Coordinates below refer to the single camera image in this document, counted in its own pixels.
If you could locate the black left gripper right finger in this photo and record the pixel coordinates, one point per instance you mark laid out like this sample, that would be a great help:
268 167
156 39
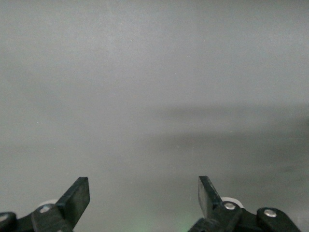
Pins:
208 200

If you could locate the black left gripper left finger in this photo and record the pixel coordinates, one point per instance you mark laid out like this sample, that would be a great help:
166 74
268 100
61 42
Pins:
74 200

